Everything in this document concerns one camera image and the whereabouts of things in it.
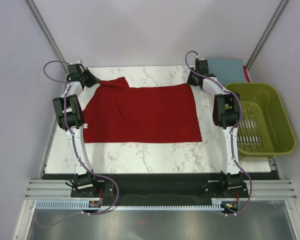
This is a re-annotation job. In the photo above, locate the white slotted cable duct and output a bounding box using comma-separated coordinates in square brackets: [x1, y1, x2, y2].
[35, 199, 239, 211]

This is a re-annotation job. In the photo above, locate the folded blue t-shirt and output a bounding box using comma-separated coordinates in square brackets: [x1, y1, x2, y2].
[207, 57, 247, 86]

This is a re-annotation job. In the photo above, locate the olive green plastic basket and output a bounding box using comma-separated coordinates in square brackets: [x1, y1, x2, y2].
[226, 82, 297, 158]

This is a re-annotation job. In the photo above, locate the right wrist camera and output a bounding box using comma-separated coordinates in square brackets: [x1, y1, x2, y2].
[195, 55, 206, 61]

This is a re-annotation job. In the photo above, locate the aluminium frame post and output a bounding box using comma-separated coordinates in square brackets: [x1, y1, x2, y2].
[245, 0, 290, 71]
[24, 0, 66, 62]

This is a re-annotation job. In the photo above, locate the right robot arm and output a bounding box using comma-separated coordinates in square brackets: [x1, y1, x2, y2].
[187, 56, 244, 197]

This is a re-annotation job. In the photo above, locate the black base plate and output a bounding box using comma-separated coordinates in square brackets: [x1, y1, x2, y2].
[71, 172, 250, 207]

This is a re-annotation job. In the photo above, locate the aluminium rail profile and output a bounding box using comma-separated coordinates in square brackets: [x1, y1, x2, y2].
[25, 179, 72, 200]

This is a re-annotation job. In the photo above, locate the right aluminium frame post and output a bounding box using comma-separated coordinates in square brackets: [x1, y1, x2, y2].
[245, 0, 290, 71]

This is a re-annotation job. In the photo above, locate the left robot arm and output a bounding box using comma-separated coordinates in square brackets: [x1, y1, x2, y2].
[52, 62, 101, 198]

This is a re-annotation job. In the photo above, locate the red t-shirt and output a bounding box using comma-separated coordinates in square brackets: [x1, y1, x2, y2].
[83, 77, 202, 144]

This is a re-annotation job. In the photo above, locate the left aluminium frame post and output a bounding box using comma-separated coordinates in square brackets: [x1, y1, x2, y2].
[24, 0, 66, 62]

